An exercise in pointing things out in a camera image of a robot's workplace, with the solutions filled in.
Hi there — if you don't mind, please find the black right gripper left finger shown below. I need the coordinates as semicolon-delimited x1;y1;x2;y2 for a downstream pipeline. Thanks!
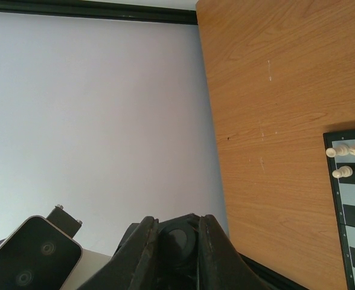
79;216;159;290

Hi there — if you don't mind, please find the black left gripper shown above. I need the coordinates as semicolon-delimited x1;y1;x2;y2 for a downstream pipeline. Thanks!
46;205;82;238

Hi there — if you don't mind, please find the white rook piece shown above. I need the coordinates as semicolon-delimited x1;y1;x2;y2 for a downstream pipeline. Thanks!
325;144;349;158

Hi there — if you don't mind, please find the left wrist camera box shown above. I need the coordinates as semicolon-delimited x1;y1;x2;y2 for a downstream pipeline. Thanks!
0;216;83;289

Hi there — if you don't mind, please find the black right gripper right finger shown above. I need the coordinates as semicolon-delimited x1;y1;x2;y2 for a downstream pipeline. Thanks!
198;214;269;290

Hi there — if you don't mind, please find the black white chess board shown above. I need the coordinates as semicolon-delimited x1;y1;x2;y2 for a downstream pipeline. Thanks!
323;129;355;289

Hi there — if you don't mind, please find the white pawn piece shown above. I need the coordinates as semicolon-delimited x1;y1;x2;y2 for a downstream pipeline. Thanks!
331;166;353;179

